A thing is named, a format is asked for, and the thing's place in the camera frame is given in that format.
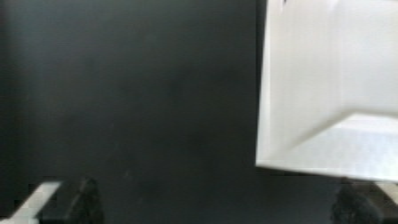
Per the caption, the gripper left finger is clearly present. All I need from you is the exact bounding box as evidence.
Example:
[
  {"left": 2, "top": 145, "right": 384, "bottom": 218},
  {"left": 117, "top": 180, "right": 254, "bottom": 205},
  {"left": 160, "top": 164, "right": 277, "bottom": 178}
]
[{"left": 37, "top": 177, "right": 105, "bottom": 224}]

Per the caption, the large white drawer cabinet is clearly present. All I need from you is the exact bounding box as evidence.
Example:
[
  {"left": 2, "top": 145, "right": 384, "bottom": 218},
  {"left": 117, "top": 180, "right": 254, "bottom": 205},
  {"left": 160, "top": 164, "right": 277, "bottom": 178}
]
[{"left": 256, "top": 0, "right": 398, "bottom": 182}]

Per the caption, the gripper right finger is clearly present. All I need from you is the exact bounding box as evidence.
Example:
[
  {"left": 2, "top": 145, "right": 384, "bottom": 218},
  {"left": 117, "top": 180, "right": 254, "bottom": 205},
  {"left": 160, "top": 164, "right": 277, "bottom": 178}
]
[{"left": 331, "top": 181, "right": 398, "bottom": 224}]

